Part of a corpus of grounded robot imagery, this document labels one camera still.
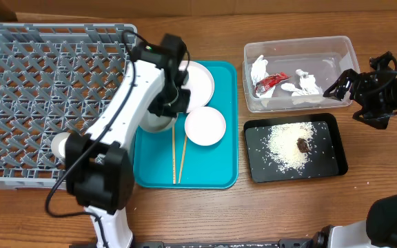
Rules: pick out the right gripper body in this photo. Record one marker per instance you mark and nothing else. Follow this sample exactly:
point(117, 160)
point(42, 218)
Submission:
point(353, 88)

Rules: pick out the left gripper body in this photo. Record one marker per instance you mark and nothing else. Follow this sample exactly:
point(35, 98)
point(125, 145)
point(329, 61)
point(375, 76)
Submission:
point(171, 102)

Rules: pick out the grey bowl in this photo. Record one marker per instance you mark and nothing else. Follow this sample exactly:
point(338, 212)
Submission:
point(154, 124)

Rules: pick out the white napkin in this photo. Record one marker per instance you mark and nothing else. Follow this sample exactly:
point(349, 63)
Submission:
point(307, 92)
point(258, 73)

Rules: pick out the small white bowl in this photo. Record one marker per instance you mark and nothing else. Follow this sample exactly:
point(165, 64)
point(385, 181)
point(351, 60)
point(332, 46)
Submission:
point(205, 126)

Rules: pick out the red snack wrapper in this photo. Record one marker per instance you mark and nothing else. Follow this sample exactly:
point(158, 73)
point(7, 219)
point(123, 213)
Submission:
point(269, 82)

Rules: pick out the white rice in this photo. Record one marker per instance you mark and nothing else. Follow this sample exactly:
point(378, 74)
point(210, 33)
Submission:
point(279, 142)

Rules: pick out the brown food scrap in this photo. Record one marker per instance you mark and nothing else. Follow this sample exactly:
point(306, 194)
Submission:
point(303, 145)

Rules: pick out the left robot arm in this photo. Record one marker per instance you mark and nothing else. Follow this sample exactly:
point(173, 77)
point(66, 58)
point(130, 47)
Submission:
point(98, 167)

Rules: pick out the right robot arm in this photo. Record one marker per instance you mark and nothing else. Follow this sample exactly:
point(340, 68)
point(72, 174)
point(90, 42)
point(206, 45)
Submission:
point(379, 229)

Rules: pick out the grey dishwasher rack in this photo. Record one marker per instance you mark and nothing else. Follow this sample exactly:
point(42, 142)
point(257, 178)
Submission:
point(54, 78)

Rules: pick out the left wooden chopstick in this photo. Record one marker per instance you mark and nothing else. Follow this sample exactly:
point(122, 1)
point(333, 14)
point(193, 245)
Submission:
point(174, 155)

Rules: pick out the wooden chopstick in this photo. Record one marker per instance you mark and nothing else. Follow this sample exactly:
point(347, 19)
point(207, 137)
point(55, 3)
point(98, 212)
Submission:
point(182, 159)
point(174, 155)

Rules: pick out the large white plate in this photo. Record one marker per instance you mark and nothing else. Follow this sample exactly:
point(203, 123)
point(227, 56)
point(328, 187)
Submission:
point(200, 83)

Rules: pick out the right wooden chopstick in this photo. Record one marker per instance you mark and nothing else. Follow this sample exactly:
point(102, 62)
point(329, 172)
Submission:
point(182, 159)

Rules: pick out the clear plastic bin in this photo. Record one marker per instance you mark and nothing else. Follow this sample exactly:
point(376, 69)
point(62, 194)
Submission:
point(324, 57)

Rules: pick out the teal plastic tray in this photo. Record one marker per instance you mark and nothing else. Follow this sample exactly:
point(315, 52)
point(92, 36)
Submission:
point(205, 167)

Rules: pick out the black tray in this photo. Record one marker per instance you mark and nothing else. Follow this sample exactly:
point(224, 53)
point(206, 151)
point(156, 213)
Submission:
point(333, 163)

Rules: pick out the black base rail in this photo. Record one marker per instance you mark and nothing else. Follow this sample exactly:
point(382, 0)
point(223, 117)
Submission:
point(283, 243)

